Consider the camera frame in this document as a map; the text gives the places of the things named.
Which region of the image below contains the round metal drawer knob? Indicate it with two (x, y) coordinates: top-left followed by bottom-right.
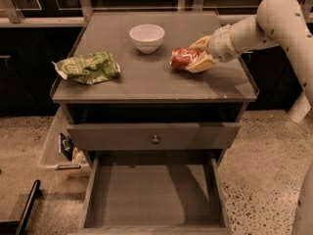
(152, 135), (159, 144)

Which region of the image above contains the closed grey top drawer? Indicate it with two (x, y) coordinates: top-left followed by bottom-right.
(67, 122), (240, 151)

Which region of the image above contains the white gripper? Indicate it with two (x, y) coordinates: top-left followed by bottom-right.
(184, 24), (240, 73)

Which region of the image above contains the open grey middle drawer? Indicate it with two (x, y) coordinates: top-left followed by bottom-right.
(78, 151), (232, 235)

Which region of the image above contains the black bar bottom left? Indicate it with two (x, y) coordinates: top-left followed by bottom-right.
(15, 179), (42, 235)

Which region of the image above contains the red coke can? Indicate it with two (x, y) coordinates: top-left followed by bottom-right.
(170, 48), (201, 70)

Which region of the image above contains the dark snack package in bin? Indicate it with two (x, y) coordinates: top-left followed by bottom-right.
(59, 133), (74, 161)

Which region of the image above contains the green chip bag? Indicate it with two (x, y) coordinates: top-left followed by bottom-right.
(53, 52), (120, 85)

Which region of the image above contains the white ceramic bowl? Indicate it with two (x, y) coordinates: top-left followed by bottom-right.
(129, 24), (165, 54)

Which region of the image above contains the grey drawer cabinet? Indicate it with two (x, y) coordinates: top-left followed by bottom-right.
(49, 11), (260, 235)

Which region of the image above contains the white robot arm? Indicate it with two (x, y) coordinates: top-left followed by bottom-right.
(192, 0), (313, 235)

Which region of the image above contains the white post at right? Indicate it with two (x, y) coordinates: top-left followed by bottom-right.
(288, 91), (313, 123)

